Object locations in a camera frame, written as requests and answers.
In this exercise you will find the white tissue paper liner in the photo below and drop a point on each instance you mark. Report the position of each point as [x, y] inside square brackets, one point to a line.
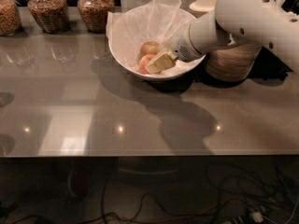
[146, 25]

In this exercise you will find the white power adapter on floor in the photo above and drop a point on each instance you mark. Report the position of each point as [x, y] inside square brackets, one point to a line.
[257, 217]

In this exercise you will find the white ceramic bowl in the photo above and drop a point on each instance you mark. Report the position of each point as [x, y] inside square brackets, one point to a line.
[134, 69]

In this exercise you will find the right glass snack jar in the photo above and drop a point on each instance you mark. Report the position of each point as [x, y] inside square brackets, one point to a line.
[94, 13]

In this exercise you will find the rear stack of paper bowls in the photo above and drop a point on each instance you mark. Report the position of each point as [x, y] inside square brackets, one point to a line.
[201, 7]

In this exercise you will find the middle glass snack jar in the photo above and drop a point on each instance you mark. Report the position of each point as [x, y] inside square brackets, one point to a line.
[51, 15]

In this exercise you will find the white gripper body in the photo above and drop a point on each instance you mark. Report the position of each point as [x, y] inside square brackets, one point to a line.
[180, 46]

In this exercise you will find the glass snack jar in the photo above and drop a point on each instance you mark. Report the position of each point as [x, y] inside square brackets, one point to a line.
[94, 13]
[10, 18]
[51, 15]

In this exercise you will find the left glass snack jar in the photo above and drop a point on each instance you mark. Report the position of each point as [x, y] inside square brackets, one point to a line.
[10, 18]

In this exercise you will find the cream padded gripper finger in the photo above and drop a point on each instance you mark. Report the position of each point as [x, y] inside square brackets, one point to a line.
[164, 60]

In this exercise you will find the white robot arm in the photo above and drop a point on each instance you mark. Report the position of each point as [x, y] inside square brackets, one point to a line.
[232, 23]

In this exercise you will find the red apple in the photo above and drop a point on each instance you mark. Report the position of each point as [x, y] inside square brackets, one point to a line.
[150, 48]
[143, 62]

